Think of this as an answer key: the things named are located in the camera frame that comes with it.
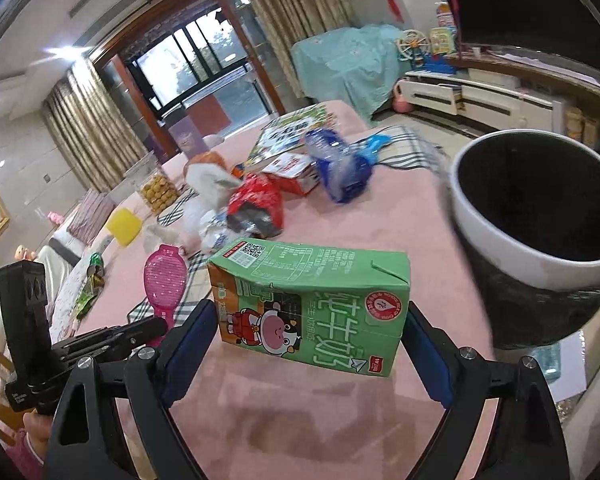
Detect colourful toy house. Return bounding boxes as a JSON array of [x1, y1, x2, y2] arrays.
[[428, 27, 459, 57]]

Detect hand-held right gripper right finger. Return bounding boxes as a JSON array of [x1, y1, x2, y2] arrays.
[[402, 302, 572, 480]]

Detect pink tablecloth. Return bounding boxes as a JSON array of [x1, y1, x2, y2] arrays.
[[45, 100, 502, 480]]

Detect pink perforated paddle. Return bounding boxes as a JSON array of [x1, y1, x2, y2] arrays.
[[144, 243, 189, 348]]

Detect ferris wheel toy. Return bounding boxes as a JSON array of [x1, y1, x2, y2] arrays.
[[395, 30, 427, 69]]

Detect person's left hand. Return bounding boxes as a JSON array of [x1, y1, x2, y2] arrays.
[[22, 410, 54, 461]]

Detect clear jar of yellow snacks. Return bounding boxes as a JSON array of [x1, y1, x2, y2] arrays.
[[139, 172, 182, 217]]

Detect teal cloth cover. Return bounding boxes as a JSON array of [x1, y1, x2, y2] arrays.
[[291, 24, 412, 117]]

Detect colourful picture book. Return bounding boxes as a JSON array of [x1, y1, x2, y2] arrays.
[[245, 102, 342, 168]]

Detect purple tumbler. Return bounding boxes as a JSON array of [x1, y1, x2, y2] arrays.
[[167, 115, 204, 157]]

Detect beige patterned curtain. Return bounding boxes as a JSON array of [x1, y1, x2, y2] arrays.
[[42, 57, 149, 194], [230, 0, 354, 117]]

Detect yellow sponge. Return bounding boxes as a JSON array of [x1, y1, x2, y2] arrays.
[[106, 208, 144, 247]]

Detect red and white carton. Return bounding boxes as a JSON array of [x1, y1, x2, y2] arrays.
[[262, 152, 322, 197]]

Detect green foil wrapper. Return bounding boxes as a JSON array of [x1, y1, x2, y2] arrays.
[[74, 252, 107, 319]]

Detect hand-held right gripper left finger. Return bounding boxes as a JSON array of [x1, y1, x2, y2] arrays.
[[42, 299, 219, 480]]

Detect apple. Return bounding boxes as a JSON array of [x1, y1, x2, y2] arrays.
[[186, 152, 229, 182]]

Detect glass sliding door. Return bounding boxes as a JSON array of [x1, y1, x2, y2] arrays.
[[92, 0, 289, 137]]

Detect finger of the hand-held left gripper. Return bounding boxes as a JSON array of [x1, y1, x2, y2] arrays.
[[115, 317, 169, 358]]

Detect red snack bag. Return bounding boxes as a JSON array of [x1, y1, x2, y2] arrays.
[[227, 173, 285, 239]]

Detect striped cushion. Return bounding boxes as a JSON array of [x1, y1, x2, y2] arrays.
[[69, 190, 117, 247]]

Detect green milk carton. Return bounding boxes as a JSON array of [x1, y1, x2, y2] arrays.
[[206, 239, 412, 378]]

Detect light grey sofa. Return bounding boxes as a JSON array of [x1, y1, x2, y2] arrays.
[[27, 190, 117, 346]]

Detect plaid placemat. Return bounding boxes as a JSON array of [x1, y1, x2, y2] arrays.
[[126, 249, 217, 327], [374, 124, 450, 177], [157, 190, 202, 226]]

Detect black television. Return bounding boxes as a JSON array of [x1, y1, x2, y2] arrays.
[[427, 0, 600, 68]]

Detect person's left forearm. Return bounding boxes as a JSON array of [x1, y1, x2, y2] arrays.
[[4, 435, 46, 480]]

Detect white media cabinet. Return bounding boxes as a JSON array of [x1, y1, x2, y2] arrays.
[[397, 52, 600, 147]]

